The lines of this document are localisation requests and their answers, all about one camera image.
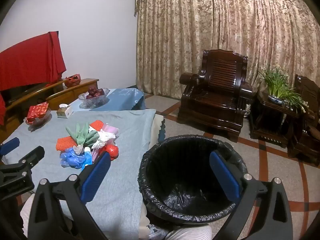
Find red patterned packet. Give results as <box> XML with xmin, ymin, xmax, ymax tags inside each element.
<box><xmin>26</xmin><ymin>102</ymin><xmax>49</xmax><ymax>124</ymax></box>

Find person's sneaker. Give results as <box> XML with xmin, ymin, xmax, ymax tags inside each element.
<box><xmin>146</xmin><ymin>224</ymin><xmax>170</xmax><ymax>240</ymax></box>

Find white tissue box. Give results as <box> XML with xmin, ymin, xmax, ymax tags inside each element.
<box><xmin>56</xmin><ymin>103</ymin><xmax>73</xmax><ymax>119</ymax></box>

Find orange foam net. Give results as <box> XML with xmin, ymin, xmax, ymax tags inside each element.
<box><xmin>55</xmin><ymin>137</ymin><xmax>78</xmax><ymax>152</ymax></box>
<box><xmin>89</xmin><ymin>120</ymin><xmax>107</xmax><ymax>132</ymax></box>

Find dark wooden armchair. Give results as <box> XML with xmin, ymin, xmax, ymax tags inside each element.
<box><xmin>287</xmin><ymin>74</ymin><xmax>320</xmax><ymax>168</ymax></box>
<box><xmin>177</xmin><ymin>49</ymin><xmax>253</xmax><ymax>143</ymax></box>

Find blue tablecloth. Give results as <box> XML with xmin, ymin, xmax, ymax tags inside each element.
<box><xmin>69</xmin><ymin>88</ymin><xmax>146</xmax><ymax>112</ymax></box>

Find red carved ornament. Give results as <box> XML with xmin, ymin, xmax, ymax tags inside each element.
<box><xmin>64</xmin><ymin>74</ymin><xmax>82</xmax><ymax>88</ymax></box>

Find black lined trash bin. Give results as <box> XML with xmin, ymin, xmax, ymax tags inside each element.
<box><xmin>138</xmin><ymin>134</ymin><xmax>248</xmax><ymax>224</ymax></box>

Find green rubber glove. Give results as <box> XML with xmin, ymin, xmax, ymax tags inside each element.
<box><xmin>65</xmin><ymin>122</ymin><xmax>100</xmax><ymax>147</ymax></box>

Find potted narcissus plant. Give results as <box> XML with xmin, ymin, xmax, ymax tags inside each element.
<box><xmin>259</xmin><ymin>65</ymin><xmax>309</xmax><ymax>113</ymax></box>

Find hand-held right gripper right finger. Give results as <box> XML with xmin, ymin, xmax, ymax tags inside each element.
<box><xmin>209</xmin><ymin>150</ymin><xmax>294</xmax><ymax>240</ymax></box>

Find black television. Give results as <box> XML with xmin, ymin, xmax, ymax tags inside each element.
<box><xmin>0</xmin><ymin>81</ymin><xmax>54</xmax><ymax>105</ymax></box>

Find patterned beige curtain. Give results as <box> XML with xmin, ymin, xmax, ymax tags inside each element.
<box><xmin>134</xmin><ymin>0</ymin><xmax>320</xmax><ymax>98</ymax></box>

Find white crumpled tissue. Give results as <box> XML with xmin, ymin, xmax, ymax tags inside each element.
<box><xmin>91</xmin><ymin>129</ymin><xmax>117</xmax><ymax>149</ymax></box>

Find glass dish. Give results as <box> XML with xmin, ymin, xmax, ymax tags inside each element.
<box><xmin>24</xmin><ymin>110</ymin><xmax>52</xmax><ymax>132</ymax></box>

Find blue toothpaste tube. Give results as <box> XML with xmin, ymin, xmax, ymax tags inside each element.
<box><xmin>84</xmin><ymin>147</ymin><xmax>95</xmax><ymax>167</ymax></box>

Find blue plastic bag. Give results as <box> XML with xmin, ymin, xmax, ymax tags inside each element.
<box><xmin>59</xmin><ymin>147</ymin><xmax>87</xmax><ymax>170</ymax></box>

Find red shiny wrapper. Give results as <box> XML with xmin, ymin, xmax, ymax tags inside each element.
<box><xmin>105</xmin><ymin>144</ymin><xmax>119</xmax><ymax>160</ymax></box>

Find red cloth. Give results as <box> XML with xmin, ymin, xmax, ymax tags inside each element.
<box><xmin>0</xmin><ymin>31</ymin><xmax>67</xmax><ymax>126</ymax></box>

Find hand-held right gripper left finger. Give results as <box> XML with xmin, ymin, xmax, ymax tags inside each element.
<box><xmin>27</xmin><ymin>152</ymin><xmax>112</xmax><ymax>240</ymax></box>

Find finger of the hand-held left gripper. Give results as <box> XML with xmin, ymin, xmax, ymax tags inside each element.
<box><xmin>0</xmin><ymin>137</ymin><xmax>20</xmax><ymax>157</ymax></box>
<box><xmin>0</xmin><ymin>145</ymin><xmax>45</xmax><ymax>178</ymax></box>

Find glass fruit bowl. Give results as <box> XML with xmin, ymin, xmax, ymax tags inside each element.
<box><xmin>78</xmin><ymin>88</ymin><xmax>110</xmax><ymax>109</ymax></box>

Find dark wooden side table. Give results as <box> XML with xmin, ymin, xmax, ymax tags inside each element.
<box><xmin>249</xmin><ymin>91</ymin><xmax>313</xmax><ymax>148</ymax></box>

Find grey tablecloth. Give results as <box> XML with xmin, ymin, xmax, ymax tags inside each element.
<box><xmin>1</xmin><ymin>109</ymin><xmax>157</xmax><ymax>233</ymax></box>

